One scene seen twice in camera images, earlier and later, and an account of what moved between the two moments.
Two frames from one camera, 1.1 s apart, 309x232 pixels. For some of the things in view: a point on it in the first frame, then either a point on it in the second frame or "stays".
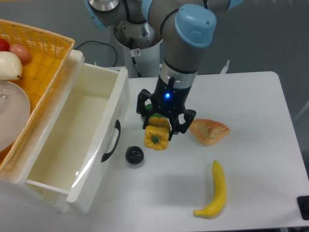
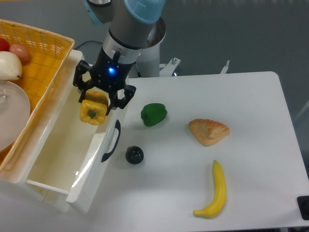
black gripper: [168, 101] -> [109, 73]
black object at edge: [303, 204] stays
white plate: [15, 113] stays
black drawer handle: [117, 125] stays
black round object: [134, 154] stays
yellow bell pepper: [157, 133] -> [93, 108]
